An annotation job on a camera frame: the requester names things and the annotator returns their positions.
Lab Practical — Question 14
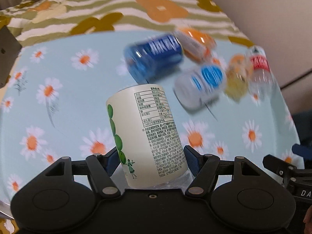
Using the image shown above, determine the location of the clear bottle red label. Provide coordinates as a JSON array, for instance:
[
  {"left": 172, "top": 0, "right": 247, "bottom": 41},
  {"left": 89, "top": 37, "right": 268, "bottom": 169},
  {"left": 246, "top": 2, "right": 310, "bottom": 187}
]
[{"left": 245, "top": 45, "right": 274, "bottom": 100}]

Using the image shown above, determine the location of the white bottle blue label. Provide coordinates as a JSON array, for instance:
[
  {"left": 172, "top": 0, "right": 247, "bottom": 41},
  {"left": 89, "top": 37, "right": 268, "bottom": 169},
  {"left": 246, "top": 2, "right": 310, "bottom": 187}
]
[{"left": 174, "top": 64, "right": 227, "bottom": 110}]

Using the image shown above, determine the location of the white green-dotted label bottle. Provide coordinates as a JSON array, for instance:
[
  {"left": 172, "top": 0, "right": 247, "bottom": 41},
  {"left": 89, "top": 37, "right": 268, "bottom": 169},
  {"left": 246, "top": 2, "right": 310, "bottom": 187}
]
[{"left": 106, "top": 84, "right": 191, "bottom": 189}]

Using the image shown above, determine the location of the grey open laptop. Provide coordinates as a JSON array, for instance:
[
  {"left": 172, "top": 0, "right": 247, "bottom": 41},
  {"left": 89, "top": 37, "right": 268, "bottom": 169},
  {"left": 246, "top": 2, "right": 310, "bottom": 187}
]
[{"left": 0, "top": 26, "right": 22, "bottom": 88}]

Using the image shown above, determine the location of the striped floral bed quilt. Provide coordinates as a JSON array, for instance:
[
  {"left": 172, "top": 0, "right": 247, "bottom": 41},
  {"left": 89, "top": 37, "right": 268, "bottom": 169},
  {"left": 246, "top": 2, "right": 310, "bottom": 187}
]
[{"left": 1, "top": 0, "right": 252, "bottom": 47}]

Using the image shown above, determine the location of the daisy print blue cloth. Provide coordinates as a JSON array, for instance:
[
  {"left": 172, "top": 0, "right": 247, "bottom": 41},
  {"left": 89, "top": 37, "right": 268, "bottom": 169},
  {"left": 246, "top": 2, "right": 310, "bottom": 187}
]
[{"left": 1, "top": 31, "right": 304, "bottom": 203}]

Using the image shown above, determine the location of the person's right hand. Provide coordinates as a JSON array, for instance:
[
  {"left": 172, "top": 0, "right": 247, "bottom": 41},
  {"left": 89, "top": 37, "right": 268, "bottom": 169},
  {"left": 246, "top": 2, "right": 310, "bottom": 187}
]
[{"left": 303, "top": 206, "right": 312, "bottom": 234}]

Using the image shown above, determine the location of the yellow orange small bottle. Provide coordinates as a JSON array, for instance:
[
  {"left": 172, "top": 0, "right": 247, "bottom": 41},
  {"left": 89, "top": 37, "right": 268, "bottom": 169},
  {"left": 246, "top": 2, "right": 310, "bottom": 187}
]
[{"left": 224, "top": 53, "right": 253, "bottom": 102}]

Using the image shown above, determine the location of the orange drink bottle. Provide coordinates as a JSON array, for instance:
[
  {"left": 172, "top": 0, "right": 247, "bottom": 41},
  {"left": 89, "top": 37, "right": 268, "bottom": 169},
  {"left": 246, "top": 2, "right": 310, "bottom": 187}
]
[{"left": 174, "top": 27, "right": 216, "bottom": 63}]

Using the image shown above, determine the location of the blue labelled plastic bottle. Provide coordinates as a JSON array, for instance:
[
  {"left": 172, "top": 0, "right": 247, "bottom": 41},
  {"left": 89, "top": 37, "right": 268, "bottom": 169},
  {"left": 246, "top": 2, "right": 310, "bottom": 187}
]
[{"left": 124, "top": 33, "right": 184, "bottom": 84}]

